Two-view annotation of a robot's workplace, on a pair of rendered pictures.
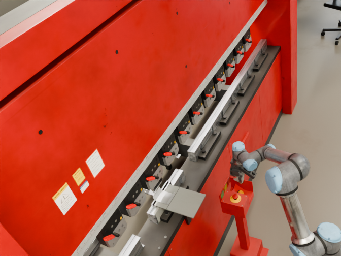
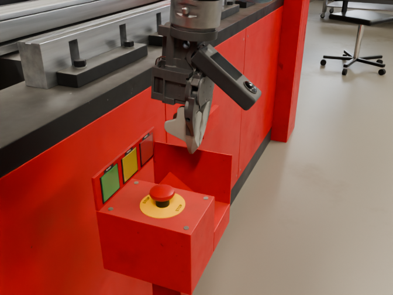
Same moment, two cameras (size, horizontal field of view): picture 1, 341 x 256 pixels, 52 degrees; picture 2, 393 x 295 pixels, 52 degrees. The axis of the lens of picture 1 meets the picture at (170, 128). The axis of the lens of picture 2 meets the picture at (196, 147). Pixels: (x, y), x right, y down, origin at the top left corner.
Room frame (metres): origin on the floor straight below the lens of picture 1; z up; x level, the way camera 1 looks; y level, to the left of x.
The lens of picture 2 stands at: (0.95, -0.19, 1.16)
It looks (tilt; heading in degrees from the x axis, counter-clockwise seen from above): 27 degrees down; 344
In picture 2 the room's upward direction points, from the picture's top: straight up
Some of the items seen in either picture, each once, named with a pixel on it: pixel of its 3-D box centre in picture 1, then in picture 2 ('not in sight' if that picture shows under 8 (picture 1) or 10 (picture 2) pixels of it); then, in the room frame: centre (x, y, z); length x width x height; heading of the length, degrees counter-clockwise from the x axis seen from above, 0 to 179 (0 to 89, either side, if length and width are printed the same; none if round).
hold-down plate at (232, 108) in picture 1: (229, 112); (178, 31); (2.24, -0.50, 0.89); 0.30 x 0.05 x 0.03; 141
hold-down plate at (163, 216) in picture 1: (174, 202); not in sight; (1.50, 0.11, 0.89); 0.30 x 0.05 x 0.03; 141
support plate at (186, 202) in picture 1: (180, 200); not in sight; (1.41, 0.07, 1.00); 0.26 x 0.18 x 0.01; 51
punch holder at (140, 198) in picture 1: (130, 196); not in sight; (1.33, 0.32, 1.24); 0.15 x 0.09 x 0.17; 141
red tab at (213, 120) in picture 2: (245, 139); (209, 121); (2.20, -0.60, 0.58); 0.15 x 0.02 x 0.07; 141
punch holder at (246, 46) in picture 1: (243, 39); not in sight; (2.72, -0.82, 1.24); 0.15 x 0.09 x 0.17; 141
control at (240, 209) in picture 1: (237, 195); (169, 202); (1.52, -0.30, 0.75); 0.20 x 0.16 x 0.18; 142
